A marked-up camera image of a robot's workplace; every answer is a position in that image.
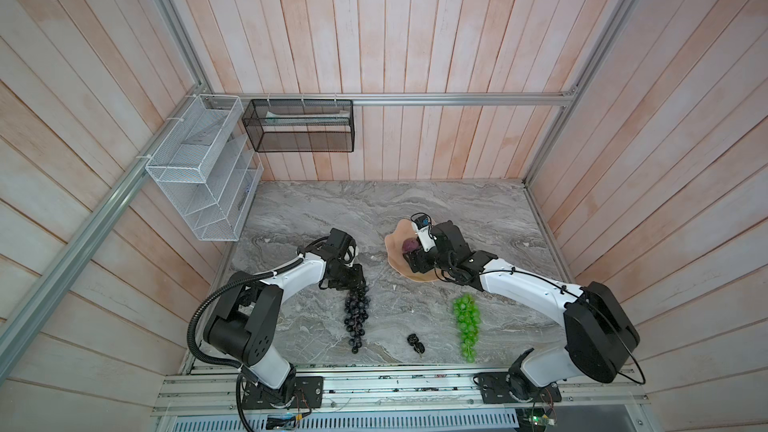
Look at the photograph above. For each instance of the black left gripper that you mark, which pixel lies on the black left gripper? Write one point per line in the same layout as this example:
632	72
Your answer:
357	276

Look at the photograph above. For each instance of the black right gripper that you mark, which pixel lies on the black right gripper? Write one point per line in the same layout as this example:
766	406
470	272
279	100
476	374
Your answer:
416	259

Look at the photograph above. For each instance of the dark purple grape bunch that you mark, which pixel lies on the dark purple grape bunch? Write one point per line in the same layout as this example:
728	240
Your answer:
356	314

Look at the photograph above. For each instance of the purple fake fig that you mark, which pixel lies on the purple fake fig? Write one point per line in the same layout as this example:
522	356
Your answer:
410	245

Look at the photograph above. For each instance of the green grape bunch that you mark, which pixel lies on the green grape bunch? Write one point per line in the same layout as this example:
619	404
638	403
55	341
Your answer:
468	320

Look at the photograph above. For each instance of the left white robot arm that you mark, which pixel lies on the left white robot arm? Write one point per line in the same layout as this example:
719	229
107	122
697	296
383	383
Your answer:
235	325

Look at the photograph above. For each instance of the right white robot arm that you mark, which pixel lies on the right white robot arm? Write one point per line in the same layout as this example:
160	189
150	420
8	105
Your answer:
599	337

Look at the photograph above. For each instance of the peach scalloped fruit bowl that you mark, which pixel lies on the peach scalloped fruit bowl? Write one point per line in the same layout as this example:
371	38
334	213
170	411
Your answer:
394	242

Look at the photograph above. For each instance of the small black berry cluster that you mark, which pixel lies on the small black berry cluster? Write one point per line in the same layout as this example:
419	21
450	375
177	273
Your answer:
415	343

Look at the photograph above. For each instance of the green circuit board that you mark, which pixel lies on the green circuit board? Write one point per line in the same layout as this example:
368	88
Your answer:
532	421

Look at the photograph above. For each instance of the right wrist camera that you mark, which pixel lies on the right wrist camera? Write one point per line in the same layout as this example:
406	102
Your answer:
421	221

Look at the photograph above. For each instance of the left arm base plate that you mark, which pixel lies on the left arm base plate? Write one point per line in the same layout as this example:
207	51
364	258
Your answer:
302	392

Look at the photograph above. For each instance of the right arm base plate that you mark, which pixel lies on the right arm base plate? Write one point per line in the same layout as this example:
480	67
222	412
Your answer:
504	388

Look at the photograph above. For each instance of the black wire mesh basket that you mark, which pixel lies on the black wire mesh basket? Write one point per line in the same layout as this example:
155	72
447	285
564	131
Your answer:
300	125

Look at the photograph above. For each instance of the white wire mesh shelf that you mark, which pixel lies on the white wire mesh shelf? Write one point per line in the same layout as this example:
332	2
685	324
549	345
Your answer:
205	169

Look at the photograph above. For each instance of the aluminium front rail frame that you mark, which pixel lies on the aluminium front rail frame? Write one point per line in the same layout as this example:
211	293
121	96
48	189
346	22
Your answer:
209	390

